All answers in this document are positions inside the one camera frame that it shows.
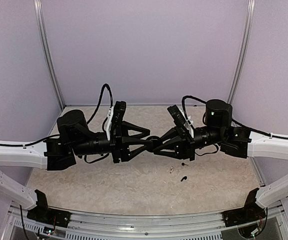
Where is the aluminium frame post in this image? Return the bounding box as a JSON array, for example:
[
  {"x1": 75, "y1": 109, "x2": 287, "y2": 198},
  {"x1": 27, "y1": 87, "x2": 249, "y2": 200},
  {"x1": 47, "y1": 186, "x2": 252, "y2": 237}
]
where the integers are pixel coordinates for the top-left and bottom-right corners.
[
  {"x1": 33, "y1": 0, "x2": 65, "y2": 110},
  {"x1": 227, "y1": 0, "x2": 255, "y2": 104}
]

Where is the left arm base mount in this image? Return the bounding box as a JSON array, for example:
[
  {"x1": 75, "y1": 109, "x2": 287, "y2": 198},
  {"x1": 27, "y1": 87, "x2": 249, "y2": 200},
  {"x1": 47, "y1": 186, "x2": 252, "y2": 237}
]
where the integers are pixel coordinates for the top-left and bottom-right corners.
[{"x1": 27, "y1": 208, "x2": 71, "y2": 228}]

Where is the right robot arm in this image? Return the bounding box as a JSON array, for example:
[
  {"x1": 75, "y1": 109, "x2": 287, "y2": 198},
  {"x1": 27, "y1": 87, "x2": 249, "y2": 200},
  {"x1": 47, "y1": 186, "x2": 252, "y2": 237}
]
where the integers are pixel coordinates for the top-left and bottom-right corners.
[{"x1": 152, "y1": 99, "x2": 288, "y2": 222}]

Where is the left aluminium frame post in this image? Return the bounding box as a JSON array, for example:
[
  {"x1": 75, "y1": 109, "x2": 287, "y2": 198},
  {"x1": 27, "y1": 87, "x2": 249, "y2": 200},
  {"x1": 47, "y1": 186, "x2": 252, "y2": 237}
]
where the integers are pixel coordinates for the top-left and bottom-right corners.
[{"x1": 33, "y1": 0, "x2": 65, "y2": 110}]

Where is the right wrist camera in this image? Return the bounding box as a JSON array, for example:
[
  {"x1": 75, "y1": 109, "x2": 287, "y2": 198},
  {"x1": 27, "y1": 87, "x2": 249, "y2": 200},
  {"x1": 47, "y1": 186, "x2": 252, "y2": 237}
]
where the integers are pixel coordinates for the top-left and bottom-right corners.
[{"x1": 167, "y1": 105, "x2": 194, "y2": 137}]

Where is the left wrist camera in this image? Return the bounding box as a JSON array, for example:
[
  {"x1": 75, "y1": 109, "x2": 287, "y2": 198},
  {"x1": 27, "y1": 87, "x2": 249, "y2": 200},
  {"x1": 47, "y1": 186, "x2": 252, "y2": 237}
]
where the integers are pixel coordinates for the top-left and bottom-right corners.
[{"x1": 106, "y1": 101, "x2": 127, "y2": 141}]

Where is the front aluminium rail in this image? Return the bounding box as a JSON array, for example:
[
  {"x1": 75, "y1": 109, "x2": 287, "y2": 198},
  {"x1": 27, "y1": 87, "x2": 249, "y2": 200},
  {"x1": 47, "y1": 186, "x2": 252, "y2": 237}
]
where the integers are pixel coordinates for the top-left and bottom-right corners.
[{"x1": 7, "y1": 197, "x2": 288, "y2": 240}]

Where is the right aluminium frame post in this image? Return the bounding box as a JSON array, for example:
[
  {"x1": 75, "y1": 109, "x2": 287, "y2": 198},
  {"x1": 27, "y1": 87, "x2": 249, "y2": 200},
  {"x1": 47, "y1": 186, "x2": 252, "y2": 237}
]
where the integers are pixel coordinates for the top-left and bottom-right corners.
[{"x1": 227, "y1": 0, "x2": 255, "y2": 104}]

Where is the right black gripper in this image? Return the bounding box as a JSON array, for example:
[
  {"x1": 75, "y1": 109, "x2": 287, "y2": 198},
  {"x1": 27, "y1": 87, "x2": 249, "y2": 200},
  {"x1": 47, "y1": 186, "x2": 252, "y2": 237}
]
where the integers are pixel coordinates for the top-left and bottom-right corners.
[{"x1": 152, "y1": 125, "x2": 225, "y2": 162}]

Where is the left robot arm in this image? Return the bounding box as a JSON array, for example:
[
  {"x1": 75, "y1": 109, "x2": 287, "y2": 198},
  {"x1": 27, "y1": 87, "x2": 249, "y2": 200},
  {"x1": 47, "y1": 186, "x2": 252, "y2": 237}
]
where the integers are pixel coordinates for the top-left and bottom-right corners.
[{"x1": 0, "y1": 109, "x2": 152, "y2": 223}]

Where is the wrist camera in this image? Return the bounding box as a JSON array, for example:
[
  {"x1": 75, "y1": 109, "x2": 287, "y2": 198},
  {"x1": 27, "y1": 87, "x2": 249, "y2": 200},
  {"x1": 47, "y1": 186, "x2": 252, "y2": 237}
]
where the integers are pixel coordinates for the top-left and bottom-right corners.
[
  {"x1": 106, "y1": 101, "x2": 127, "y2": 141},
  {"x1": 167, "y1": 105, "x2": 194, "y2": 137}
]

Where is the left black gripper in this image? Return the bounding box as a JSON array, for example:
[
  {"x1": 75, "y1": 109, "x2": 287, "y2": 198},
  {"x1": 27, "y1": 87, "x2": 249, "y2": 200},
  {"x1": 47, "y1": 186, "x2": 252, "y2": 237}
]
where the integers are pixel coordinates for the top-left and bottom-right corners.
[{"x1": 71, "y1": 120, "x2": 153, "y2": 164}]

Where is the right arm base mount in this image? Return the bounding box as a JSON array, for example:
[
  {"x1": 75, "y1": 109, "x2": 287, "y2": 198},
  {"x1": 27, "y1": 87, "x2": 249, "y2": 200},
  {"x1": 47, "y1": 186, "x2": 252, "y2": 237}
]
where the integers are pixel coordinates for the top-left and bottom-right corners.
[{"x1": 222, "y1": 207, "x2": 266, "y2": 227}]

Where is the black earbud charging case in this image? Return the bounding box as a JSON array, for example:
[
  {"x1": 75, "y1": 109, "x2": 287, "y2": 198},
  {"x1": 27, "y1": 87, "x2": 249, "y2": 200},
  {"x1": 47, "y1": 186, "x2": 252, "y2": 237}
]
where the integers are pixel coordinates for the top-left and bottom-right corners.
[{"x1": 146, "y1": 135, "x2": 162, "y2": 149}]

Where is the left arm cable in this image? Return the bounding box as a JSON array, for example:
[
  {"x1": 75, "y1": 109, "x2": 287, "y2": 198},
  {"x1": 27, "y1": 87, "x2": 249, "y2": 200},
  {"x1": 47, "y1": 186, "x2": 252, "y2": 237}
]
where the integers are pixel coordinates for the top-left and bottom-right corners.
[{"x1": 86, "y1": 83, "x2": 114, "y2": 125}]

